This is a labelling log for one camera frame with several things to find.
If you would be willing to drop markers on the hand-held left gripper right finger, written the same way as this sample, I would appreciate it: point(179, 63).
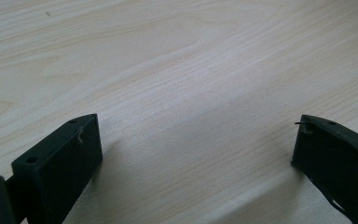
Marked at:
point(332, 155)

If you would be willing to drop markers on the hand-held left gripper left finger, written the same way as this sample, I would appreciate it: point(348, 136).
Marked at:
point(59, 165)

